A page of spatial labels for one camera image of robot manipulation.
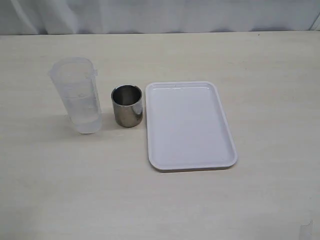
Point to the white backdrop curtain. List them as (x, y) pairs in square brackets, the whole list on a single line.
[(55, 17)]

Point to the stainless steel cup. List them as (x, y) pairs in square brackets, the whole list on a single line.
[(127, 102)]

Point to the clear plastic measuring jug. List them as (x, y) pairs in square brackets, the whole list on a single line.
[(75, 81)]

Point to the white rectangular plastic tray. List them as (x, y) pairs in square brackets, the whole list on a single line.
[(187, 128)]

